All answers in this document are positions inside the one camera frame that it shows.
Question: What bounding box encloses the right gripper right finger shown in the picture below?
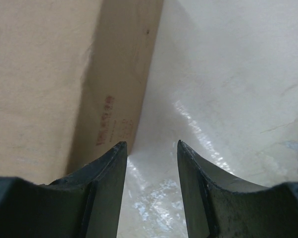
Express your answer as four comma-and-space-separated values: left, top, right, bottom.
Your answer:
177, 141, 298, 238

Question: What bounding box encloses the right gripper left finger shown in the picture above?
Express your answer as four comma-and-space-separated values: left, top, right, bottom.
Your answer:
0, 142, 127, 238

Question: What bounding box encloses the brown cardboard express box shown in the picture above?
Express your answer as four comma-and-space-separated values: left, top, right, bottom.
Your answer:
0, 0, 163, 184

